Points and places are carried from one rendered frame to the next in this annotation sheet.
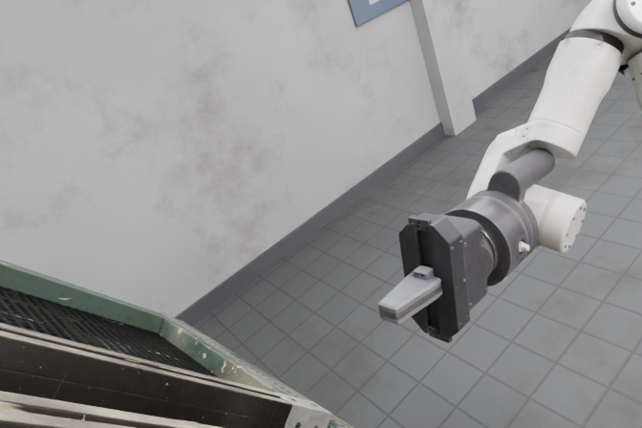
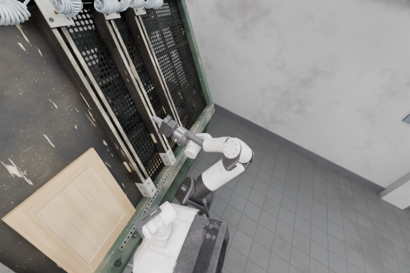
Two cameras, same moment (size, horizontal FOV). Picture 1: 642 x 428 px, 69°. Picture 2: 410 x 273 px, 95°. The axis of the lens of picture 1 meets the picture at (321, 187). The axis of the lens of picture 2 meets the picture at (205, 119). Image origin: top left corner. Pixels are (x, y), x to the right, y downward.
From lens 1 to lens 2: 0.80 m
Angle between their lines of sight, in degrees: 41
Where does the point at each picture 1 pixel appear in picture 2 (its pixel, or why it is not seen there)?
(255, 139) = (306, 105)
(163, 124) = (288, 72)
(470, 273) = (166, 130)
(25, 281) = (199, 69)
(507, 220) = (178, 134)
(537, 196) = (191, 143)
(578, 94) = (213, 143)
